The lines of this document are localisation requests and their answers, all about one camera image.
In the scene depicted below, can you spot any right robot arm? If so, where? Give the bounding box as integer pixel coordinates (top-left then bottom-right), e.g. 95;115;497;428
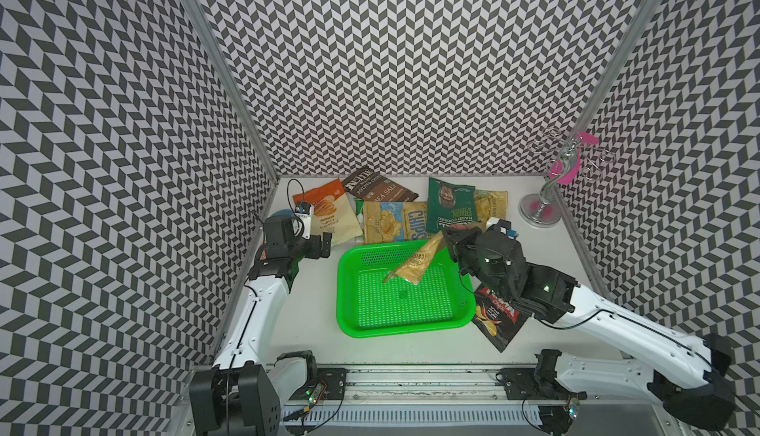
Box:
443;219;737;431

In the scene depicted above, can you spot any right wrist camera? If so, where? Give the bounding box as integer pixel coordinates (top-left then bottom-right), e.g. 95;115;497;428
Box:
486;217;519;239

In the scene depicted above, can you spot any silver pink mug tree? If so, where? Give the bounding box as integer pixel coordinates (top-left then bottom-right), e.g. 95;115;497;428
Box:
519;132;600;228

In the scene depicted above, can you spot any brown kettle chips bag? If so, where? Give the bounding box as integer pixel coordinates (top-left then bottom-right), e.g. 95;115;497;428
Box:
342;166;419;202

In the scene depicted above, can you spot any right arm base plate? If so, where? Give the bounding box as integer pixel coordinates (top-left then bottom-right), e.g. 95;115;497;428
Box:
496;367;588;402

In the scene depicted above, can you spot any blue bowl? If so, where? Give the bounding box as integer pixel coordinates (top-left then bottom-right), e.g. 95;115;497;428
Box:
270;208;294;218

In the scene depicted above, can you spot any yellow green chips bag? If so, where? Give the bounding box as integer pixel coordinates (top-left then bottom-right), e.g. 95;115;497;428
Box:
474;190;509;224

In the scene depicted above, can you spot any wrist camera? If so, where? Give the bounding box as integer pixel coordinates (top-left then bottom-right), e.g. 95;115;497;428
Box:
294;202;314;240
486;217;519;239

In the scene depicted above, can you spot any aluminium front rail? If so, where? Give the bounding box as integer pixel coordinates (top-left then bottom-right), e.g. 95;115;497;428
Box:
263;355;661;407

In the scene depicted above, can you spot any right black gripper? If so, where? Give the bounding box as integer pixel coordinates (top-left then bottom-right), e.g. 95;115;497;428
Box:
441;224;509;297

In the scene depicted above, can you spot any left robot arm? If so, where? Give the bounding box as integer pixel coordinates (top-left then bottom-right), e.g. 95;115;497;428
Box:
189;211;332;435

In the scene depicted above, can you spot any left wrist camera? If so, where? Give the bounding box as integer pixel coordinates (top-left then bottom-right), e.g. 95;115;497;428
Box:
294;202;314;240

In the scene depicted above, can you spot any green Real chips bag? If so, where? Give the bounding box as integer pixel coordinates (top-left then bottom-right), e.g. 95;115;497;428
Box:
426;178;478;234

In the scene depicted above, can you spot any green plastic basket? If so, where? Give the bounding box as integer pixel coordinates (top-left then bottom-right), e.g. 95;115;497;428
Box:
336;241;476;338

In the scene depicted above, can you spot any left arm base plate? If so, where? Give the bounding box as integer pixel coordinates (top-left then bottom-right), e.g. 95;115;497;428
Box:
292;368;348;404

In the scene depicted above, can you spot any golden chips bag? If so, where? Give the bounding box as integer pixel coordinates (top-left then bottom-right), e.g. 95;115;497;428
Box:
383;231;445;286

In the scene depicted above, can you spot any yellow blue chips bag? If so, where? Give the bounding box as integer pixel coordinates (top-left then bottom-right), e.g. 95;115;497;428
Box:
362;202;429;245

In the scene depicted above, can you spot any black Krax chips bag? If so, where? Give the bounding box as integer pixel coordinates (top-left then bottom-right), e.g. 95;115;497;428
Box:
472;285;528;353

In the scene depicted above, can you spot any orange white chips bag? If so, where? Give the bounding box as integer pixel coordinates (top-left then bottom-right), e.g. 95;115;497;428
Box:
292;179;362;245

